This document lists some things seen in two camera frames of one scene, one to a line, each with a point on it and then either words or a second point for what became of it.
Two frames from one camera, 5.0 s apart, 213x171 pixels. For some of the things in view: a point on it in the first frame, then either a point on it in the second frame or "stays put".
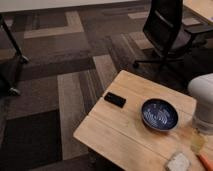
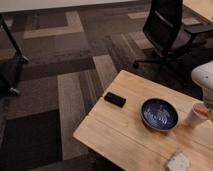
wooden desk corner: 202,8 stays put
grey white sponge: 179,163 stays put
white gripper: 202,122 -> 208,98
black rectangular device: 115,99 stays put
